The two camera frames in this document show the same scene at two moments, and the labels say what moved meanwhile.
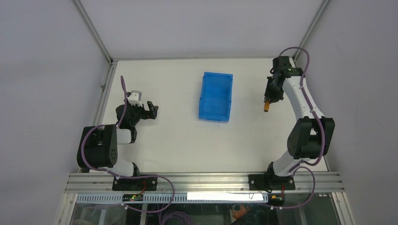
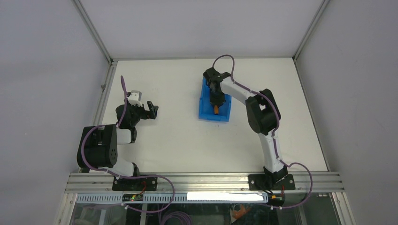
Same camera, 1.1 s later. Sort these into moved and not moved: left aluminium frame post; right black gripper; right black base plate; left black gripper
Moved: right black gripper
Not moved: left black gripper; left aluminium frame post; right black base plate
